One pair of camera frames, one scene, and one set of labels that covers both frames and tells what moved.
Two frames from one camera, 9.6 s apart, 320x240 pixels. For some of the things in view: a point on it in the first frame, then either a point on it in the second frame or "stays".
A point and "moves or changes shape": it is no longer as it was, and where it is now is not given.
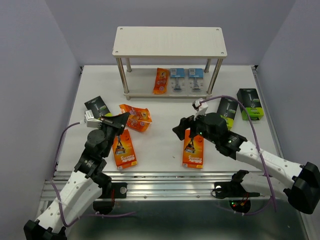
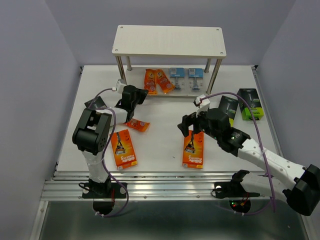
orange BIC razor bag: [161, 81] moves or changes shape
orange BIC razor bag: [139, 114] -> [150, 81]
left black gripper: [119, 121] -> [142, 93]
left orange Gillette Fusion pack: [123, 150] stays
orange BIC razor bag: [139, 125] stays
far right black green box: [249, 99] stays
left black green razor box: [98, 107] stays
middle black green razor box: [227, 109] stays
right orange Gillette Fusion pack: [193, 150] stays
